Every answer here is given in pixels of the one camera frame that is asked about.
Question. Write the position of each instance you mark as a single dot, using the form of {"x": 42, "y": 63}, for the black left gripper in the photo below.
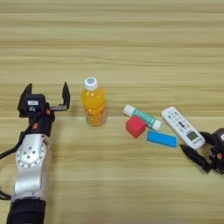
{"x": 42, "y": 125}

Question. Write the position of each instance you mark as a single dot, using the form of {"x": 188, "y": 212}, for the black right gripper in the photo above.
{"x": 218, "y": 159}

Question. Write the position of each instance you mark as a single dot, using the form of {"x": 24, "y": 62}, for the white remote control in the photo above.
{"x": 182, "y": 125}

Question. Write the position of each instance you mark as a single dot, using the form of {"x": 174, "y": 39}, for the orange juice bottle white cap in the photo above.
{"x": 94, "y": 105}

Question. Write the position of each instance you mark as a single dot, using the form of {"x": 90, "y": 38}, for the green white glue stick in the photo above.
{"x": 145, "y": 116}

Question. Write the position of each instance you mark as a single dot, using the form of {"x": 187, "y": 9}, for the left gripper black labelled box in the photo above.
{"x": 32, "y": 103}

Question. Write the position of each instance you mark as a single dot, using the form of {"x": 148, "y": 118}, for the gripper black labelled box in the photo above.
{"x": 220, "y": 136}
{"x": 32, "y": 103}

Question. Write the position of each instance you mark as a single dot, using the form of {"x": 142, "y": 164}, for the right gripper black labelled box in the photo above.
{"x": 220, "y": 136}

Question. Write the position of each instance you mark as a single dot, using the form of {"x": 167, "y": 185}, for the blue rectangular block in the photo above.
{"x": 162, "y": 138}

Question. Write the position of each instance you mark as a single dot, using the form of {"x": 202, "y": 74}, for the red cube block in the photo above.
{"x": 135, "y": 127}

